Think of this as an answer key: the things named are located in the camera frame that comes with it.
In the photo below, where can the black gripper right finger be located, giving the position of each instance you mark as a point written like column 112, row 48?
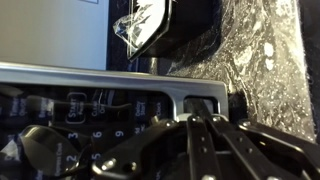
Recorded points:
column 266, row 156

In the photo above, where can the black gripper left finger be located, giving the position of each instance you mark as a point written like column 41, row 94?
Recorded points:
column 160, row 153

